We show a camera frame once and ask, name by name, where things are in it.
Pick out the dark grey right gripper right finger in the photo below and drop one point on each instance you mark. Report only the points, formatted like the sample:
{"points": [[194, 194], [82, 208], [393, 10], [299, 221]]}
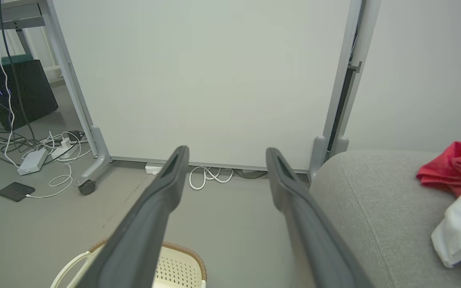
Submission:
{"points": [[314, 248]]}

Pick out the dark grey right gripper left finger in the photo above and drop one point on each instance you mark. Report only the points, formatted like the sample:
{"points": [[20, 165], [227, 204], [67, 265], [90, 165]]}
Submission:
{"points": [[134, 248]]}

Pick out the white garment with blue trim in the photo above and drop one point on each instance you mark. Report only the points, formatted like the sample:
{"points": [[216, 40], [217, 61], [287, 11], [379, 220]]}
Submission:
{"points": [[460, 228]]}

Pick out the red garment with white stripes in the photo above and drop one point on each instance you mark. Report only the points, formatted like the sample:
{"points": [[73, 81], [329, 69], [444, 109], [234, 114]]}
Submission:
{"points": [[454, 168]]}

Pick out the cream perforated laundry basket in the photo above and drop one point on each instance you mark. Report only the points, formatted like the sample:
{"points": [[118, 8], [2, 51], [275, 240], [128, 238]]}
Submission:
{"points": [[178, 268]]}

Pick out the grey fabric sofa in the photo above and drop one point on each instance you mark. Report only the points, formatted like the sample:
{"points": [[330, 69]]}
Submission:
{"points": [[374, 224]]}

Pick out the black caster wheel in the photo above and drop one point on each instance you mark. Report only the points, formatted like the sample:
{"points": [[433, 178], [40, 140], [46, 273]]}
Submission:
{"points": [[87, 187]]}

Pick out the small white power adapter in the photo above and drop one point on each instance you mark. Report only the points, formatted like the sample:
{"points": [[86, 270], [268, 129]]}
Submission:
{"points": [[153, 169]]}

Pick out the small white plug strip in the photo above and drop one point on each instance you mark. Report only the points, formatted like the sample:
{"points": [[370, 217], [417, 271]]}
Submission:
{"points": [[63, 150]]}

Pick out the black flat pad on floor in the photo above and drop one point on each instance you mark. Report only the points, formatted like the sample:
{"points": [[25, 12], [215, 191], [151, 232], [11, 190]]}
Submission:
{"points": [[15, 191]]}

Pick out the white power strip box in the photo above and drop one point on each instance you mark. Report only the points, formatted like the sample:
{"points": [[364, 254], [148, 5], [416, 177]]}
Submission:
{"points": [[32, 162]]}

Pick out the large white partition panel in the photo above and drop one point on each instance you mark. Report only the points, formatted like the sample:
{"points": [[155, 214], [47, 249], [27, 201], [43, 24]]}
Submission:
{"points": [[206, 80]]}

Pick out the black computer tower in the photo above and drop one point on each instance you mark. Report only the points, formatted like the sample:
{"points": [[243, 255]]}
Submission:
{"points": [[18, 94]]}

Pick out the grey metal desk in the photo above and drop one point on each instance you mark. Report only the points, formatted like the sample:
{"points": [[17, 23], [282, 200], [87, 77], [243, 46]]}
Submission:
{"points": [[14, 14]]}

